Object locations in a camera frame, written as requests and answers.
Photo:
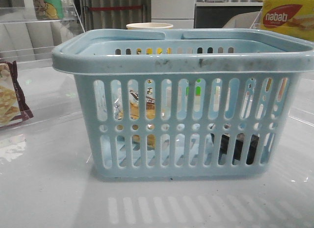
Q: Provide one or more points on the bagged bread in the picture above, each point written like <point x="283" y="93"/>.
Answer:
<point x="134" y="112"/>

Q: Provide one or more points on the light blue plastic basket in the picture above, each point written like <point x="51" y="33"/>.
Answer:
<point x="205" y="82"/>

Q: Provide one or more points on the cream paper cup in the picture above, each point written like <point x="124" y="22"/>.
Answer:
<point x="149" y="25"/>

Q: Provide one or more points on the white cabinet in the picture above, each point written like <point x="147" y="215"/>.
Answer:
<point x="179" y="13"/>

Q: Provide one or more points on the brown cracker snack bag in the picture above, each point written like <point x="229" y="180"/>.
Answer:
<point x="13" y="106"/>

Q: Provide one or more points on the clear acrylic shelf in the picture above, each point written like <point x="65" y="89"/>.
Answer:
<point x="30" y="41"/>

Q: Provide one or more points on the green cartoon snack package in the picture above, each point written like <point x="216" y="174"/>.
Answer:
<point x="48" y="9"/>

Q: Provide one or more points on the yellow Nabati wafer box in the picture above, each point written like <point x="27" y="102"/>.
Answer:
<point x="289" y="17"/>

